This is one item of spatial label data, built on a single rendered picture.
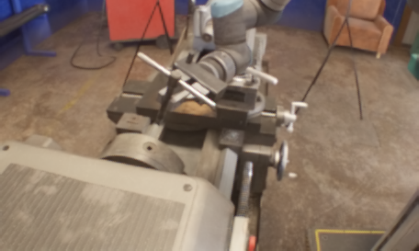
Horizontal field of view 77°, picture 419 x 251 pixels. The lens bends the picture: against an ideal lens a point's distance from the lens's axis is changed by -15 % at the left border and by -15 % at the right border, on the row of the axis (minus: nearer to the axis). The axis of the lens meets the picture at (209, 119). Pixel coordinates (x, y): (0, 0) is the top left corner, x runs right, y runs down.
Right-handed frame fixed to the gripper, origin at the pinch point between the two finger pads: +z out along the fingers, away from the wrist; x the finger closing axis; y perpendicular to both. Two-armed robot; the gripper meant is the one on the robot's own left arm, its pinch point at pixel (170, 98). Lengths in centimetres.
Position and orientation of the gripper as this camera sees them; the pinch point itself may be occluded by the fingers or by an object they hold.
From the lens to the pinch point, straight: 66.1
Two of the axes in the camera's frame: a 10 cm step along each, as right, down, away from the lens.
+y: 3.3, -6.8, -6.5
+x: 7.8, 5.8, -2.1
